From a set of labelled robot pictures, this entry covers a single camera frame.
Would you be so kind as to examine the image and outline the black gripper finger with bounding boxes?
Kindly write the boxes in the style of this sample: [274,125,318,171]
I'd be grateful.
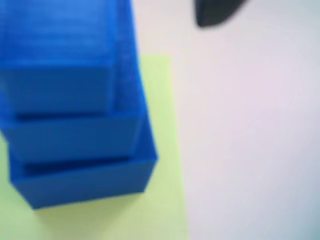
[194,0,248,28]

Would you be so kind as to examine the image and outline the small blue cube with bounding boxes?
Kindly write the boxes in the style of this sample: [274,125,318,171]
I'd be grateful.
[0,0,118,118]

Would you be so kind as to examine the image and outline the medium blue cube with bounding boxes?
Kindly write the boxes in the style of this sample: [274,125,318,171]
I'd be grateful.
[0,0,144,163]

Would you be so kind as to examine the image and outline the large blue cube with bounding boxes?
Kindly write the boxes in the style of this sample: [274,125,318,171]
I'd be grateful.
[7,0,160,210]

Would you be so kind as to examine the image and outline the green paper square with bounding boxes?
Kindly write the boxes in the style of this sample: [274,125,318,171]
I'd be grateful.
[0,53,191,240]

